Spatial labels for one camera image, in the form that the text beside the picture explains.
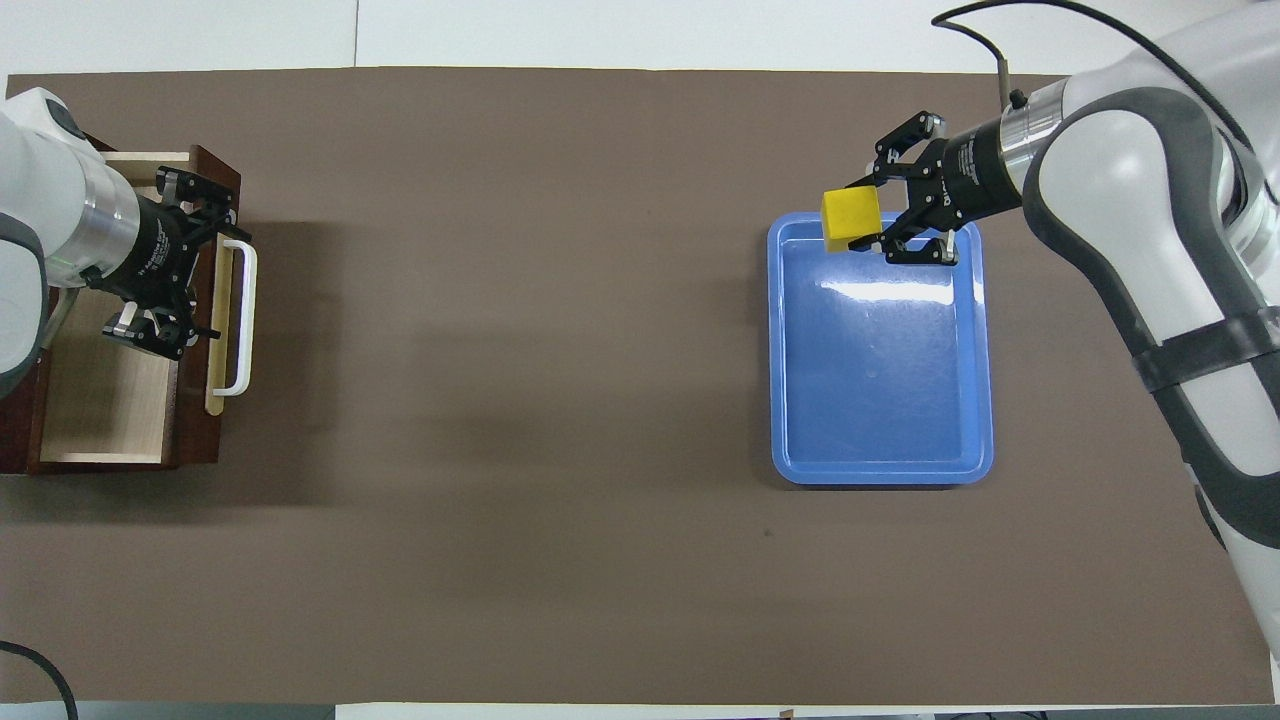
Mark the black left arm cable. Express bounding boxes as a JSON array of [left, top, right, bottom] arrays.
[[0, 640, 79, 720]]

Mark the brown table mat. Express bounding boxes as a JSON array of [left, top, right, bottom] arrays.
[[0, 66, 1276, 706]]

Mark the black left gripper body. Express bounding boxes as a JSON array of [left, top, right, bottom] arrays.
[[110, 200, 201, 306]]

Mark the yellow cube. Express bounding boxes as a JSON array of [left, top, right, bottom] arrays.
[[822, 185, 883, 254]]

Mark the wooden drawer with white handle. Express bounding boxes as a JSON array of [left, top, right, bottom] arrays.
[[28, 145, 259, 473]]

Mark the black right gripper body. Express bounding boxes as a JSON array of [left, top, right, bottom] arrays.
[[905, 120, 1023, 226]]

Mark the blue plastic tray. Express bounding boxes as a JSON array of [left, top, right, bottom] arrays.
[[767, 211, 995, 487]]

